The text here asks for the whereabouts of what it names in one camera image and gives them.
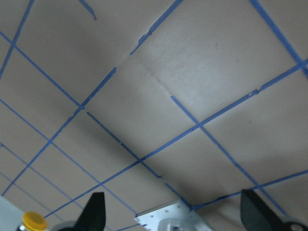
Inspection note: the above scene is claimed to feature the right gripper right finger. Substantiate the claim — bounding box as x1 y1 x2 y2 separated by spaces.
240 190 289 231

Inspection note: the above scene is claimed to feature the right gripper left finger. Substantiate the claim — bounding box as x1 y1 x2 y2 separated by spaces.
73 192 106 231

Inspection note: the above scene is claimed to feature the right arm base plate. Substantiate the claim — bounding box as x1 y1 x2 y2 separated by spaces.
134 199 212 231

